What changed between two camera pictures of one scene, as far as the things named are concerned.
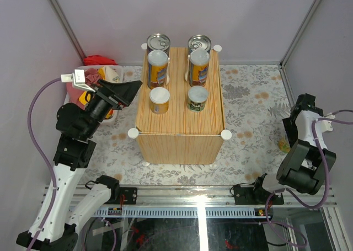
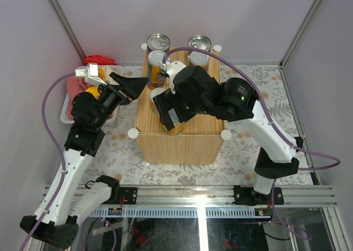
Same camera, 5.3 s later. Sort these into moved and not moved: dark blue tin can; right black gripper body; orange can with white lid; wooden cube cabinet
Moved: right black gripper body
Not moved: wooden cube cabinet; dark blue tin can; orange can with white lid
